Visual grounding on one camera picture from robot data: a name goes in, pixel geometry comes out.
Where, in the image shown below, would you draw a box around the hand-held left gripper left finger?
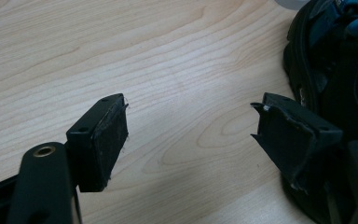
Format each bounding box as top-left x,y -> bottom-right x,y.
65,92 -> 130,193

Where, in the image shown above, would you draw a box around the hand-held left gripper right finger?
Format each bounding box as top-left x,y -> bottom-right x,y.
250,91 -> 344,194

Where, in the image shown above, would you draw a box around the black shoe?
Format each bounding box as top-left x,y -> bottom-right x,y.
280,0 -> 358,224

